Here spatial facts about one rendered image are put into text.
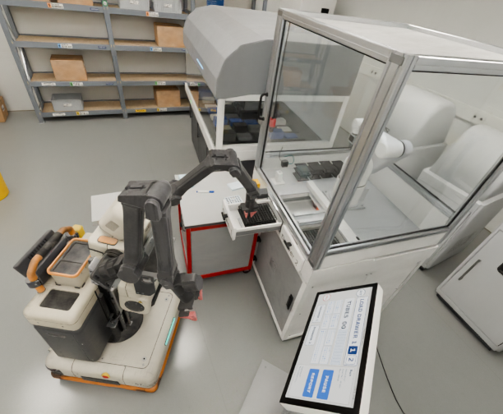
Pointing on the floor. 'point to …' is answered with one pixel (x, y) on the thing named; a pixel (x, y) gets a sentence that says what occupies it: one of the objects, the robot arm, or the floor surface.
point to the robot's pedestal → (99, 204)
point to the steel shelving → (46, 79)
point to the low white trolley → (212, 230)
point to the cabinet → (284, 295)
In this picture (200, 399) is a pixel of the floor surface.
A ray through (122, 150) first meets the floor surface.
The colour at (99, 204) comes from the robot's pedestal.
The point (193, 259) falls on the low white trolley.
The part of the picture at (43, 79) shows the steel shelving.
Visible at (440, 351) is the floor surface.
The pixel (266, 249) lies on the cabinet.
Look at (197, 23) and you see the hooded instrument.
